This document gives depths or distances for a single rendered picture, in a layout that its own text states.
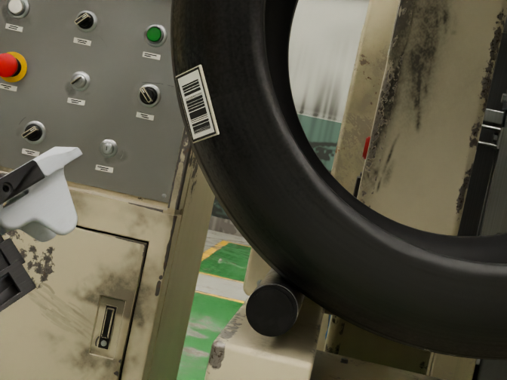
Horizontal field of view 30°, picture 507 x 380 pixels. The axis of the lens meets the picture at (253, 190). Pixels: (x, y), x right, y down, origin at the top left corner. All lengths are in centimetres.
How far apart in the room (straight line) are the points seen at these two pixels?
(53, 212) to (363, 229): 25
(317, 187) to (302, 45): 940
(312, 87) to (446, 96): 895
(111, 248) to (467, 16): 70
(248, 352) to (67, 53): 91
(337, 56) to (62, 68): 858
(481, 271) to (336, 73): 936
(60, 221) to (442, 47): 62
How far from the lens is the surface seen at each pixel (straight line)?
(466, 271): 78
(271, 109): 77
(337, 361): 114
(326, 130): 1001
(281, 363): 82
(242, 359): 82
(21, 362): 163
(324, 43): 1015
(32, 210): 69
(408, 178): 117
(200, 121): 80
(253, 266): 116
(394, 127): 117
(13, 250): 67
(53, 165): 70
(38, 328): 161
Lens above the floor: 104
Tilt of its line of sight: 3 degrees down
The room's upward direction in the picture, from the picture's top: 12 degrees clockwise
